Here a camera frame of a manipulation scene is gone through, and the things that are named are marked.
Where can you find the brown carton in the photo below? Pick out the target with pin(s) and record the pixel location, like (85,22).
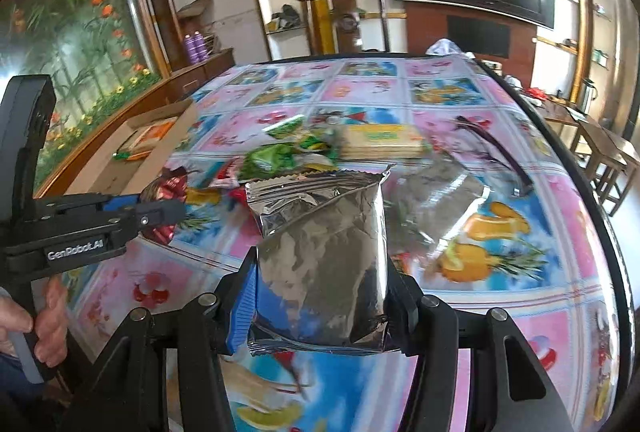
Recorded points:
(197,7)

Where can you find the dark shoes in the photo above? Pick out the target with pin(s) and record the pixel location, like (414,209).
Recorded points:
(287,18)

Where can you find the wooden sideboard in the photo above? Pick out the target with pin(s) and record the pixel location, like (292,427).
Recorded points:
(190,77)

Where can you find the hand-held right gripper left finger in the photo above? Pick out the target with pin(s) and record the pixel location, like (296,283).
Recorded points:
(244,307)

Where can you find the cardboard box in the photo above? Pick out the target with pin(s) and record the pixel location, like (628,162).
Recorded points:
(100,167)

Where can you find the white plastic bag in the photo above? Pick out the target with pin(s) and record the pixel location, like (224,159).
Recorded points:
(447,47)

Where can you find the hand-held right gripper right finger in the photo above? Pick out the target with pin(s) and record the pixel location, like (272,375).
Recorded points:
(405,312)

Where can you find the orange snack packet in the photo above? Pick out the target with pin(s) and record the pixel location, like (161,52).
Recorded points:
(152,135)

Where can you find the low wooden table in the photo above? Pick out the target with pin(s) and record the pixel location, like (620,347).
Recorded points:
(565,110)

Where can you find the small yellow packet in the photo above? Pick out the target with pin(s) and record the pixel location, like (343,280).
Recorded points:
(202,196)

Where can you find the flower wall mural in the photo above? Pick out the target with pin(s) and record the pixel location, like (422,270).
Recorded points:
(65,37)

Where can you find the steel electric kettle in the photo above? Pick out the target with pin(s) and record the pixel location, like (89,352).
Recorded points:
(588,95)

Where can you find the dark-framed eyeglasses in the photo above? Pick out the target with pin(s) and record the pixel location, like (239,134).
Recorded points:
(502,152)

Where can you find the large green snack packet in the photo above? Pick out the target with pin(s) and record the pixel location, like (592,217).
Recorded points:
(270,160)

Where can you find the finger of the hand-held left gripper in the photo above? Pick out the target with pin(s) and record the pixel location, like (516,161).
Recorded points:
(160,213)
(125,202)

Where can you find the red small item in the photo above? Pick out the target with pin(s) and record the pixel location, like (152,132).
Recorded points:
(537,95)

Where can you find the green and white snack packet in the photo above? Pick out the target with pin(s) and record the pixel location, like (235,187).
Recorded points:
(282,128)

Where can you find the purple bottle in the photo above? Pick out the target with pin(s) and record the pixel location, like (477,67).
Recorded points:
(190,48)
(202,46)

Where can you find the red snack packet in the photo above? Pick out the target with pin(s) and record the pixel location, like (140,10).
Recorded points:
(167,189)

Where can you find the person's left hand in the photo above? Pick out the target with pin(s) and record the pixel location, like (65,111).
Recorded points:
(52,327)

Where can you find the yellow cracker pack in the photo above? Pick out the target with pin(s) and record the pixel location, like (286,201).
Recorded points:
(380,140)

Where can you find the small red and white packet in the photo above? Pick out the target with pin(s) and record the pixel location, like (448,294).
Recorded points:
(225,173)

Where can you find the wooden stools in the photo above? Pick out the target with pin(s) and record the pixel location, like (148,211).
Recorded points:
(607,152)

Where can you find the green and yellow snack packet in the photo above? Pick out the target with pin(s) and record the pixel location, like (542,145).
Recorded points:
(320,141)

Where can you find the silver foil snack bag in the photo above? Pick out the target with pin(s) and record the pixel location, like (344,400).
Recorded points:
(320,262)

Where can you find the black cabinet panel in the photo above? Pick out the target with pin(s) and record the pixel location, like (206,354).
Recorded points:
(477,36)

